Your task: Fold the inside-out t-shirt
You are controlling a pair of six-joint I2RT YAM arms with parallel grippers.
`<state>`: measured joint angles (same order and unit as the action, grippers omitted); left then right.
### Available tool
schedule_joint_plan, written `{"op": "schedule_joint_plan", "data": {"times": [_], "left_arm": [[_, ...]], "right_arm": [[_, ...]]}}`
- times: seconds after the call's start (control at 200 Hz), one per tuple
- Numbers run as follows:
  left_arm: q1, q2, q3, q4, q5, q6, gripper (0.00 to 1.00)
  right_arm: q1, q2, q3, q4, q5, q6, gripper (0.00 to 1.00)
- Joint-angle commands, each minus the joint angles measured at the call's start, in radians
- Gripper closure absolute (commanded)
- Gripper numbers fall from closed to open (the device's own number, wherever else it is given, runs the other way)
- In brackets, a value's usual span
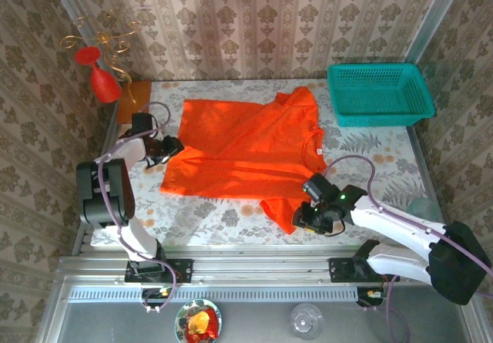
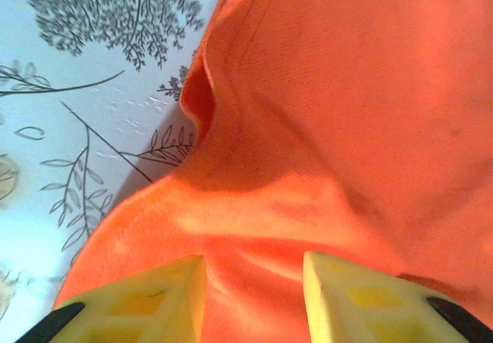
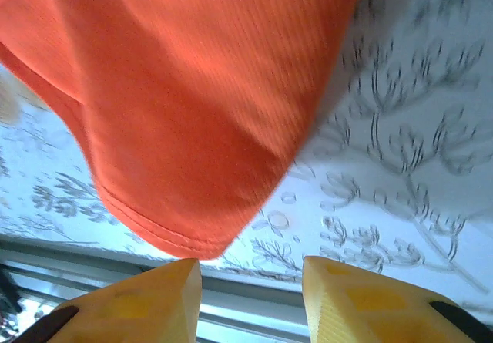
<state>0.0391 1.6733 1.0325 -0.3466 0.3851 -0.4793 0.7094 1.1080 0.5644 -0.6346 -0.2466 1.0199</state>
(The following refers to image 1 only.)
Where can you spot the orange t-shirt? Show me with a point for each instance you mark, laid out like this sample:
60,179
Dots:
239,146

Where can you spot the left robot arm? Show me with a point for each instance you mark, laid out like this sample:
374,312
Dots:
115,196

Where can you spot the wooden stand base block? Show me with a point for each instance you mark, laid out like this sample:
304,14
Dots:
123,111

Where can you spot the red goblet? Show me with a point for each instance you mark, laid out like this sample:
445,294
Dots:
104,85

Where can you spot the green translucent cup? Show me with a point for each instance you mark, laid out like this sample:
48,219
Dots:
423,208

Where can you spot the black right controller board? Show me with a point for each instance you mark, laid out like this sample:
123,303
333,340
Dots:
369,298

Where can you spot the black controller board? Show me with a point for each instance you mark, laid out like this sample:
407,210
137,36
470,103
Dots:
154,294
369,298

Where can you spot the floral tablecloth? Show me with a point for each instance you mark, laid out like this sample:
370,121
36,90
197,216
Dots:
231,221

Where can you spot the clear glass cup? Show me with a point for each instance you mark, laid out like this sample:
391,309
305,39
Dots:
306,321

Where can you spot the perforated metal strip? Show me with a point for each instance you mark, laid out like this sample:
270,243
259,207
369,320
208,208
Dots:
250,293

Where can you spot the teal plastic basket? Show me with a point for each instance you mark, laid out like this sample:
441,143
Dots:
379,92

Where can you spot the black left controller board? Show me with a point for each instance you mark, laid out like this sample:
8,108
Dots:
154,294

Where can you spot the patterned ceramic bowl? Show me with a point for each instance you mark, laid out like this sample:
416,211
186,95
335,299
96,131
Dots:
181,321

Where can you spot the grey metal shelf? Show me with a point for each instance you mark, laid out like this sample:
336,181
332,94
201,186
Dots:
96,323

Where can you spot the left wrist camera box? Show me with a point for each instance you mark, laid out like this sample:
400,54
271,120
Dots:
142,123

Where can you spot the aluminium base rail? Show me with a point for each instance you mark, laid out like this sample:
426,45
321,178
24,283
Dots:
262,270

